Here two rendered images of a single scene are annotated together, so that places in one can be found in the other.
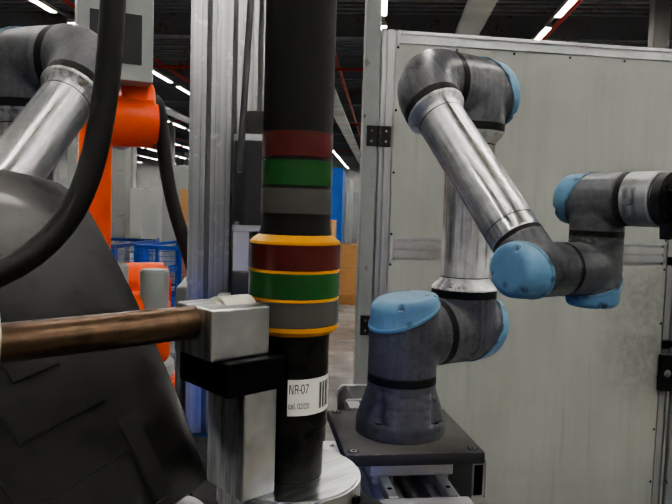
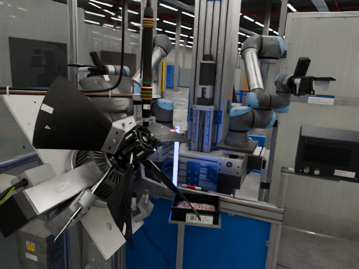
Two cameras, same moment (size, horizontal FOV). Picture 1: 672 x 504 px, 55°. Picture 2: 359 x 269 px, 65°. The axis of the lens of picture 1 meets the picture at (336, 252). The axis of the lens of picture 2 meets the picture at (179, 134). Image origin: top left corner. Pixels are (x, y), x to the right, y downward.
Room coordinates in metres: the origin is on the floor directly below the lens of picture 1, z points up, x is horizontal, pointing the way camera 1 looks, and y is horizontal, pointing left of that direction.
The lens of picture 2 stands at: (-0.57, -0.61, 1.47)
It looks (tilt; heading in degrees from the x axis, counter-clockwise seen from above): 13 degrees down; 29
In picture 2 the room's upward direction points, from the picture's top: 3 degrees clockwise
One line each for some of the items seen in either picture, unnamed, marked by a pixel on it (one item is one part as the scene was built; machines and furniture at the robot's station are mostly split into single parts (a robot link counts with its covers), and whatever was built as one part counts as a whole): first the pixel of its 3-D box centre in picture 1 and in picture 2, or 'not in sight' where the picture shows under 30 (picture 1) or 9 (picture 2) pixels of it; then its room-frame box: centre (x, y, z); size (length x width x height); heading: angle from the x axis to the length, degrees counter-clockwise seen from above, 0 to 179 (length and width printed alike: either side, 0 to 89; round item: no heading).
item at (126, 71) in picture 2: not in sight; (119, 72); (0.80, 0.58, 1.43); 0.11 x 0.08 x 0.09; 162
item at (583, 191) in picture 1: (597, 201); (285, 82); (0.93, -0.37, 1.43); 0.11 x 0.08 x 0.09; 34
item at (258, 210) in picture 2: not in sight; (192, 196); (0.68, -0.03, 0.82); 0.90 x 0.04 x 0.08; 98
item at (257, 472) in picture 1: (275, 400); (143, 107); (0.30, 0.03, 1.32); 0.09 x 0.07 x 0.10; 133
